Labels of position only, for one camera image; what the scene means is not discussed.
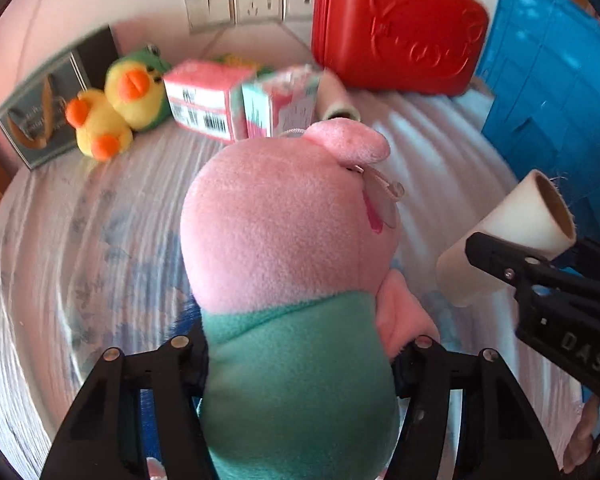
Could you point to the yellow duck plush toy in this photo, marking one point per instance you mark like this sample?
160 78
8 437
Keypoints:
130 105

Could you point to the desktop with floral cloth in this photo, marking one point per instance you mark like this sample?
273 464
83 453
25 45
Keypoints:
80 260

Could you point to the white paper roll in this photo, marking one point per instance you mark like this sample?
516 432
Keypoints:
337 97
510 215

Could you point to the blue plastic crate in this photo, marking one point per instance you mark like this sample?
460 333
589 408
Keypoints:
545 85

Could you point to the person's right hand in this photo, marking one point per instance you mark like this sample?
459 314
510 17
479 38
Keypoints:
582 435

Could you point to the pink pig plush toy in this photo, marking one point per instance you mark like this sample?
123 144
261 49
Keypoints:
280 240

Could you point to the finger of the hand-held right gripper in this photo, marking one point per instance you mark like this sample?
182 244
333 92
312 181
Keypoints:
495 255
595 260

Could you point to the red plastic case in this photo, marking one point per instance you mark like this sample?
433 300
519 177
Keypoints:
395 25

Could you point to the grey box with feather print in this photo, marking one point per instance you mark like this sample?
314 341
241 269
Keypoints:
35 115

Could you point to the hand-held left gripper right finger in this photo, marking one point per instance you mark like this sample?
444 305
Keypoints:
420 360

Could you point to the pink teal tissue pack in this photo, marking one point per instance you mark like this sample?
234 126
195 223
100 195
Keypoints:
280 105

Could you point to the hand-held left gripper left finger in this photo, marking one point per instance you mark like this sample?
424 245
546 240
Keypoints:
192 360

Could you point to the white wall socket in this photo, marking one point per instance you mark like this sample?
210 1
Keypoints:
257 0

